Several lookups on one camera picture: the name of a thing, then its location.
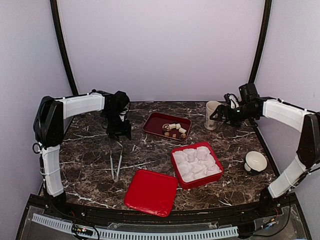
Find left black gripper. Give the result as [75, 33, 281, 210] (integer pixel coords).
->
[102, 109, 132, 141]

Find metal tongs white handles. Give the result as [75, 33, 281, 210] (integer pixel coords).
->
[108, 136, 125, 182]

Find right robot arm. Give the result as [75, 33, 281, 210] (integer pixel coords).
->
[209, 96, 320, 217]

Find grey cable duct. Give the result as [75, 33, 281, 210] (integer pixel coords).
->
[31, 212, 240, 240]

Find right black frame post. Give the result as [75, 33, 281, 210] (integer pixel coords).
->
[248, 0, 273, 84]

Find black frame post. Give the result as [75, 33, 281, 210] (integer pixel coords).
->
[248, 0, 273, 84]
[49, 0, 79, 96]

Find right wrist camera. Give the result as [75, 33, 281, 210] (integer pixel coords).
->
[239, 83, 260, 103]

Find red box with liners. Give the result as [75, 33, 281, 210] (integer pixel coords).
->
[171, 142, 224, 190]

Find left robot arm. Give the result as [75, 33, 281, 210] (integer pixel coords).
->
[32, 89, 132, 218]

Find dark red tray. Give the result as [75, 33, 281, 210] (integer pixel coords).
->
[142, 112, 192, 142]

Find white bowl dark base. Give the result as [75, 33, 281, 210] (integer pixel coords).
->
[244, 151, 268, 176]

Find left black frame post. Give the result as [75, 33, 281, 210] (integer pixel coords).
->
[49, 0, 79, 96]

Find red box lid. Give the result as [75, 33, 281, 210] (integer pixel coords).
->
[124, 169, 178, 218]

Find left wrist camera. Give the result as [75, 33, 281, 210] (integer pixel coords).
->
[109, 90, 130, 113]

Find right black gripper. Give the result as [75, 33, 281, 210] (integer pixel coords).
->
[210, 104, 257, 128]

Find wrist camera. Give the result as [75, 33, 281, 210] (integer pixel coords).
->
[109, 90, 130, 113]
[239, 83, 260, 103]

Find cream mug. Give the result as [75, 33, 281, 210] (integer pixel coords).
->
[204, 101, 221, 131]

